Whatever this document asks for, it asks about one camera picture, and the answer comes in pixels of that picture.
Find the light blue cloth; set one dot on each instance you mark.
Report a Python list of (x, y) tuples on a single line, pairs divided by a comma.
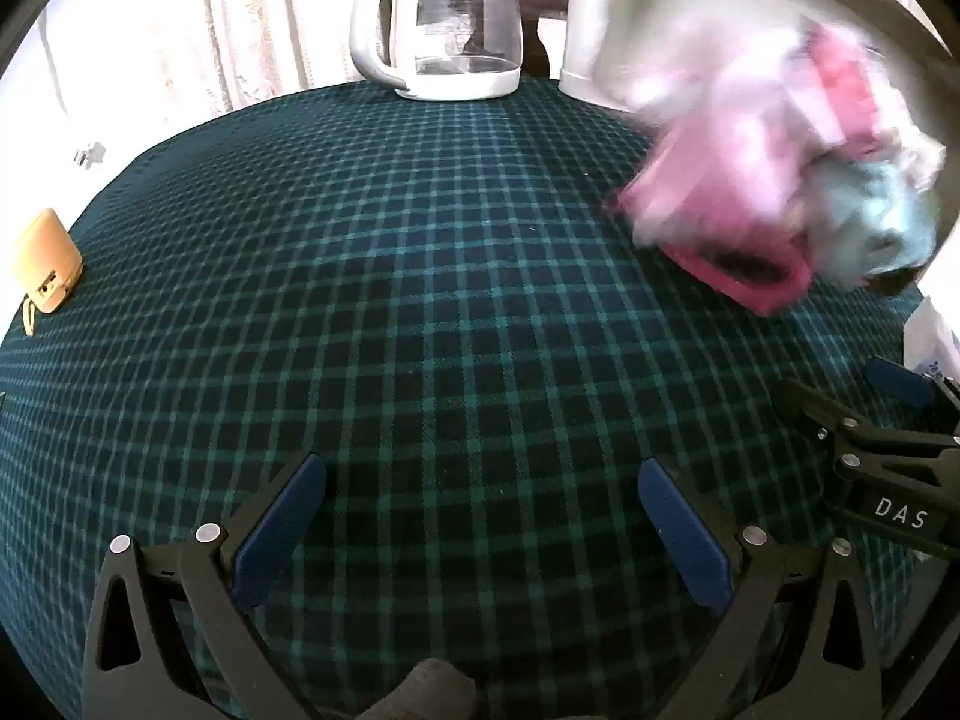
[(870, 225)]

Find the orange cylindrical speaker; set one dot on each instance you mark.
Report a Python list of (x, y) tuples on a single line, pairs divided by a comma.
[(45, 255)]

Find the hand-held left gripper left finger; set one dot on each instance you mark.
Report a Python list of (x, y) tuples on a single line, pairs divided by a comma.
[(281, 532)]

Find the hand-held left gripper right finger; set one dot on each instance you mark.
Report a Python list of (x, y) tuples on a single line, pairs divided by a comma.
[(682, 540)]

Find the hot pink cloth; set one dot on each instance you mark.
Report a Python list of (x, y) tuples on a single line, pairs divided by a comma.
[(847, 82)]

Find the pink zip pouch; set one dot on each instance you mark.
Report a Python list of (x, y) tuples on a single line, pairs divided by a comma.
[(697, 195)]

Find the white and blue tissue packet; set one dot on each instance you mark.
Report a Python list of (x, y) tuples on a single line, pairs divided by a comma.
[(934, 345)]

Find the cream patterned curtain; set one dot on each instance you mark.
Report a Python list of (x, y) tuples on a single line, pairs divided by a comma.
[(262, 15)]

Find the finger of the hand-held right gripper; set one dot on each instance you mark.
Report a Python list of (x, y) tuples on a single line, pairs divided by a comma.
[(825, 420), (896, 379)]

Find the green plaid tablecloth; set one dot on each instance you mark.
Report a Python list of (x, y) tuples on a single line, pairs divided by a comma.
[(450, 277)]

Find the white thermos jug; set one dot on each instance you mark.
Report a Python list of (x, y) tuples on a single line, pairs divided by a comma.
[(581, 37)]

